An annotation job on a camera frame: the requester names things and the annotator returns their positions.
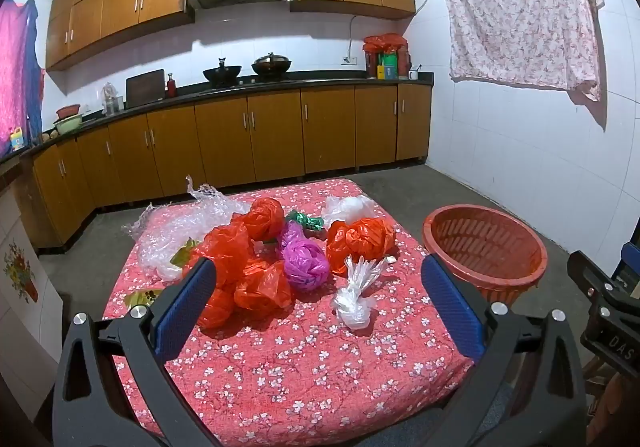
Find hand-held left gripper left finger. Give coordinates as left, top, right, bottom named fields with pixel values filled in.
left=52, top=257, right=218, bottom=447

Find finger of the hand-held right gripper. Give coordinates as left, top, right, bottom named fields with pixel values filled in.
left=567, top=251, right=640, bottom=315
left=580, top=299, right=640, bottom=373

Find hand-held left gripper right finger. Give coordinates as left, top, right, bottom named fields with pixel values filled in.
left=420, top=254, right=588, bottom=447

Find red plastic bag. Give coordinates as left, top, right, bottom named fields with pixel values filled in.
left=197, top=284, right=238, bottom=330
left=232, top=198, right=286, bottom=243
left=234, top=259, right=293, bottom=312
left=325, top=218, right=397, bottom=276
left=182, top=222, right=256, bottom=288

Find red plastic basket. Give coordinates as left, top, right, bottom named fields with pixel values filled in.
left=422, top=206, right=549, bottom=306

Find clear knotted plastic bag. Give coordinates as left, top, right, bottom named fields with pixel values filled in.
left=331, top=255, right=388, bottom=330

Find purple plastic bag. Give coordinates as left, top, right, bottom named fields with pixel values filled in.
left=279, top=221, right=331, bottom=290

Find green plastic bag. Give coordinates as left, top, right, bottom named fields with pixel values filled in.
left=285, top=210, right=326, bottom=232

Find clear bubble wrap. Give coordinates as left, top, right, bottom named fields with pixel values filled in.
left=122, top=174, right=248, bottom=280

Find red floral tablecloth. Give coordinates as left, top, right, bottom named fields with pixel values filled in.
left=102, top=178, right=476, bottom=447

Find white plastic bag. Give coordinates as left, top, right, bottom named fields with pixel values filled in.
left=321, top=196, right=377, bottom=228

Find white panel with flower print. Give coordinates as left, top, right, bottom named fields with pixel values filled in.
left=0, top=187, right=63, bottom=378

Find wooden lower cabinets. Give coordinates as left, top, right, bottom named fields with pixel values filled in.
left=30, top=82, right=433, bottom=248

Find green basin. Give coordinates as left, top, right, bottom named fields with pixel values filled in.
left=52, top=113, right=86, bottom=135

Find clear jar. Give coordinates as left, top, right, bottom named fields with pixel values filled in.
left=102, top=82, right=124, bottom=115

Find dark cutting board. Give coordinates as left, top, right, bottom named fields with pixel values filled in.
left=125, top=68, right=167, bottom=109

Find black wok with lid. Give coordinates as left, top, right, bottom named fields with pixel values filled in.
left=251, top=52, right=292, bottom=78

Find black kitchen countertop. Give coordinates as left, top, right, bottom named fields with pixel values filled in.
left=0, top=70, right=435, bottom=163

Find pink floral hanging sheet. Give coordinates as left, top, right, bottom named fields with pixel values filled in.
left=434, top=0, right=606, bottom=103

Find red bag on bottles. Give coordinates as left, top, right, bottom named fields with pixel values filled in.
left=363, top=33, right=407, bottom=53

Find pink and blue hanging cloth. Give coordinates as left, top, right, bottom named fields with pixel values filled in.
left=0, top=0, right=46, bottom=153

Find white wall cable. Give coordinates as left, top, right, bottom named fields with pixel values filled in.
left=348, top=14, right=361, bottom=59

